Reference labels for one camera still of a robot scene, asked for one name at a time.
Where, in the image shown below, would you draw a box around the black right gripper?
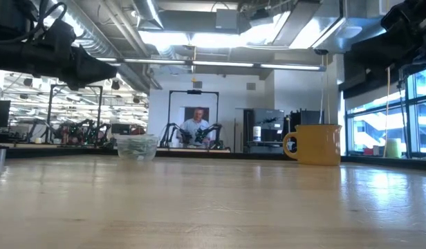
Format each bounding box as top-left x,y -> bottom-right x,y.
347,3 -> 426,71

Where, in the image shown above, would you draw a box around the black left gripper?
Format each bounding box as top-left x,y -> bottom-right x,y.
22,42 -> 118,91

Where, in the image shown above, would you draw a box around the black window header beam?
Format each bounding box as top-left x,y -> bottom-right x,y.
339,55 -> 426,102

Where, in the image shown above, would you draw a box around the fluorescent tube light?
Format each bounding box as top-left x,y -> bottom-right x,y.
260,64 -> 322,71
123,58 -> 187,66
192,61 -> 254,68

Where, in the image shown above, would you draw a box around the clear plastic container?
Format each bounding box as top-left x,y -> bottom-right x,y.
113,133 -> 161,162

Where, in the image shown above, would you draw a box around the black equipment box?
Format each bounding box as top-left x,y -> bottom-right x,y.
289,109 -> 325,126

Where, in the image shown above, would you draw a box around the pale green roll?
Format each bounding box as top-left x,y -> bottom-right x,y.
385,138 -> 402,159

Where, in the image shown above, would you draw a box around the black computer monitor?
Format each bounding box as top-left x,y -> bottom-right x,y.
0,100 -> 12,128

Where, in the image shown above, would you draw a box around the yellow ceramic mug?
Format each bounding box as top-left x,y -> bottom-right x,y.
282,123 -> 343,167

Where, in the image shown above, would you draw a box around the person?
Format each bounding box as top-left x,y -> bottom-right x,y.
176,107 -> 212,147

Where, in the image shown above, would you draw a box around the black equipment cabinet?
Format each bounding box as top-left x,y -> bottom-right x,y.
243,109 -> 286,154

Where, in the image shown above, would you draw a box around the background wooden station table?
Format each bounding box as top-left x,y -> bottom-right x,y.
156,147 -> 232,154

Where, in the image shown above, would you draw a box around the grey ceiling ventilation box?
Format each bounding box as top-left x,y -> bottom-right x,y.
215,8 -> 239,30

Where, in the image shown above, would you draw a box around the black background gantry frame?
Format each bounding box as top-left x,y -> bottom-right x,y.
44,84 -> 104,145
167,89 -> 221,149

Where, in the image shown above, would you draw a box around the silver sheet metal duct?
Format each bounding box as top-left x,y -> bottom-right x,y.
246,0 -> 416,55

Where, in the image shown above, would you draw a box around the silver ribbed round duct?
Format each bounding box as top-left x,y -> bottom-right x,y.
59,0 -> 150,94

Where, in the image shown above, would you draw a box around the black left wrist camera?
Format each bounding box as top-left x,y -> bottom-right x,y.
36,19 -> 77,57

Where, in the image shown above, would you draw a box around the black window frame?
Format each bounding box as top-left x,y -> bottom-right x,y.
344,65 -> 426,160

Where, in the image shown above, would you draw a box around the black table border rail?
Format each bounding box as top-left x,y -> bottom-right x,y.
0,145 -> 426,172

